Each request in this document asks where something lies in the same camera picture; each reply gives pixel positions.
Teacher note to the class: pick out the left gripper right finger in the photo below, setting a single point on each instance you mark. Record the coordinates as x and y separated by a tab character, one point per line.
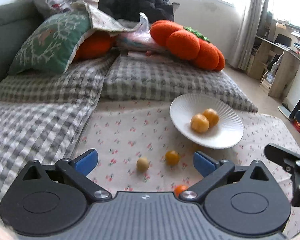
215	174

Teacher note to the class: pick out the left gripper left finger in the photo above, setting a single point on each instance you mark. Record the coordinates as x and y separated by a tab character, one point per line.
75	173

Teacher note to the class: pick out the orange mandarin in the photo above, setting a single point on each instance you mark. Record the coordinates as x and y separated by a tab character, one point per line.
178	189

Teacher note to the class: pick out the small orange-yellow tomato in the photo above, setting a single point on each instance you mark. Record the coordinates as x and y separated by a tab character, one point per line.
172	158

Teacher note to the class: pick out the beige longan fruit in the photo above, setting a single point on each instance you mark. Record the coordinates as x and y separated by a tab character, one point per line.
142	164

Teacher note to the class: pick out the white ribbed plate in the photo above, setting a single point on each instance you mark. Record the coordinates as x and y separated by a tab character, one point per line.
226	134

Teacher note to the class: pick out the large yellow tomato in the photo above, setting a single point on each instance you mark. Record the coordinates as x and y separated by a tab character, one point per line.
199	123
212	117

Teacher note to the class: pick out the cherry print cloth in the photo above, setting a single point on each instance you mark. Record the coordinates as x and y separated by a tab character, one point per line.
122	132

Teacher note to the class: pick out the grey checkered quilt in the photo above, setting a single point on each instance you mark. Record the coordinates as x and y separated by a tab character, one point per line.
42	115

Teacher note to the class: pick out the wooden desk shelf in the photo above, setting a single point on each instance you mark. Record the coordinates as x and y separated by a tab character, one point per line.
275	57

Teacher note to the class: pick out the green patterned pillow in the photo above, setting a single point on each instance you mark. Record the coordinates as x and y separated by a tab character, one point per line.
53	45

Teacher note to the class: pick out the orange pumpkin cushion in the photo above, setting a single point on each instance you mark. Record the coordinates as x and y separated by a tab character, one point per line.
187	44

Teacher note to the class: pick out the folded pink cloth stack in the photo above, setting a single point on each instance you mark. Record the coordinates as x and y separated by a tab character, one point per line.
138	38

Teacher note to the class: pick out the floral beige cloth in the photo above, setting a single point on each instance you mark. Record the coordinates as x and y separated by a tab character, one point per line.
102	21

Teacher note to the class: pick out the grey curtain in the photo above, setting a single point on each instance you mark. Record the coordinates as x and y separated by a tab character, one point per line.
254	15

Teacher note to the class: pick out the green sofa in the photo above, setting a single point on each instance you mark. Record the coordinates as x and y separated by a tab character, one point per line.
18	20

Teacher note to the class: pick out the black jacket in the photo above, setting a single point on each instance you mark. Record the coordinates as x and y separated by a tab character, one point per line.
130	10

